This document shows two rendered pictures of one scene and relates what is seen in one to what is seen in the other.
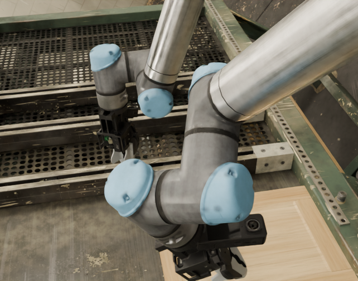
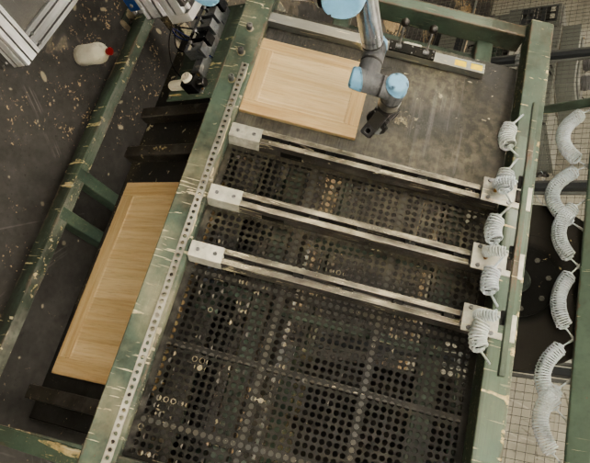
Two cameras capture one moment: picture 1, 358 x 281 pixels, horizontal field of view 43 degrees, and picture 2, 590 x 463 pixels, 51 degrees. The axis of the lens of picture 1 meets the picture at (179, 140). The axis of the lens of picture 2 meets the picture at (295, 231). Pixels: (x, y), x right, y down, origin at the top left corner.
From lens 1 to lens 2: 255 cm
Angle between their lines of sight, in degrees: 72
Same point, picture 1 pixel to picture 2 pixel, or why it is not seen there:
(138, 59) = (376, 73)
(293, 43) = not seen: outside the picture
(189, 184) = not seen: outside the picture
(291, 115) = (195, 168)
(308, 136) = (202, 139)
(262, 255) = (303, 76)
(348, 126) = not seen: hidden behind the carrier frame
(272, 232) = (287, 86)
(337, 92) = (24, 304)
